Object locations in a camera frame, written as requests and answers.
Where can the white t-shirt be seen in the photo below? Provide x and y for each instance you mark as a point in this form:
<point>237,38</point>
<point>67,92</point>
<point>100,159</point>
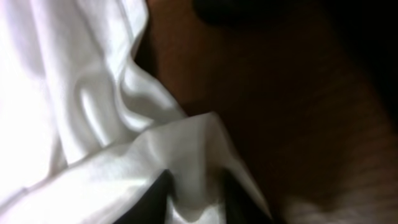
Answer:
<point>85,131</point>

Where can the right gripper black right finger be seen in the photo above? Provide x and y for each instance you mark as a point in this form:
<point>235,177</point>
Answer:
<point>239,206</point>

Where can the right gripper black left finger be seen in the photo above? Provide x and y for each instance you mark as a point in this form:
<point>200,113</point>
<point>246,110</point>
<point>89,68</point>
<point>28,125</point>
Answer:
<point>151,208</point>

